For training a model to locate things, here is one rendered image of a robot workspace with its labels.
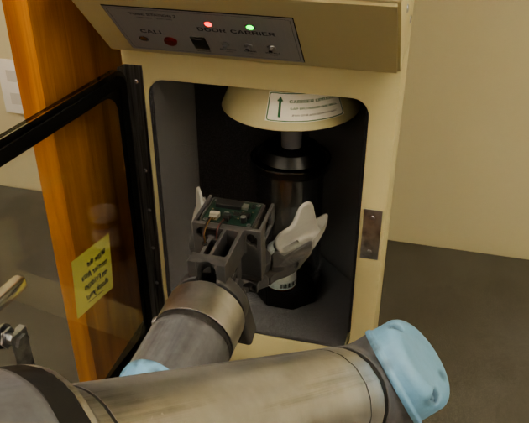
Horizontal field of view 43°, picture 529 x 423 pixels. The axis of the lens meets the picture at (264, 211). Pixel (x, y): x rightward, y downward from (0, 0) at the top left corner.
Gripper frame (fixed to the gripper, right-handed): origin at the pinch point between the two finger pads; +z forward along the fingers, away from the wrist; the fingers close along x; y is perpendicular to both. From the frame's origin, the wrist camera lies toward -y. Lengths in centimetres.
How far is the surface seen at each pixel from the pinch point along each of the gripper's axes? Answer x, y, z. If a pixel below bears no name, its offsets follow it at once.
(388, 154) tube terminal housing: -13.6, 7.8, 3.2
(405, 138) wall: -13.5, -11.6, 45.2
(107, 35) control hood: 16.7, 20.5, -1.0
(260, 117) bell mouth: 1.7, 9.8, 5.1
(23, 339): 17.0, -1.2, -25.2
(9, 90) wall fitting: 66, -10, 44
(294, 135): -0.8, 4.1, 12.2
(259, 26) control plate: -0.9, 23.8, -4.0
